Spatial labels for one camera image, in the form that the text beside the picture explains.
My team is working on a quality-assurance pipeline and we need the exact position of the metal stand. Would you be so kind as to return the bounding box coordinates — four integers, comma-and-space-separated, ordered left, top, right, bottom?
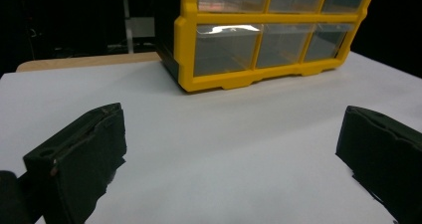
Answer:
120, 0, 157, 55

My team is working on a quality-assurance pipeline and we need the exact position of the wooden table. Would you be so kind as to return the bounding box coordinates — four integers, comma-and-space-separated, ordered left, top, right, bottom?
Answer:
15, 51, 162, 74

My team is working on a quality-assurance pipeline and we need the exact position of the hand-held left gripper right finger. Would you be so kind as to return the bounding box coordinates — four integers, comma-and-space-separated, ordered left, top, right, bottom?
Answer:
335, 105, 422, 224

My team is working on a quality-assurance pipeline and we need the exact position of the yellow drawer cabinet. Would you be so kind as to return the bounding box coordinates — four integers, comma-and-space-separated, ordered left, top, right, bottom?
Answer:
154, 0, 379, 94

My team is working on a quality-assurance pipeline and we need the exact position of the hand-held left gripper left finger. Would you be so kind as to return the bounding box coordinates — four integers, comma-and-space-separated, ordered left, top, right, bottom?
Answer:
23, 102, 128, 224

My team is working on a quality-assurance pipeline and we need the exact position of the set of clear plastic drawers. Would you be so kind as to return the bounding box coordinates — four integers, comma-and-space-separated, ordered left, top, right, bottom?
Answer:
193, 0, 370, 78

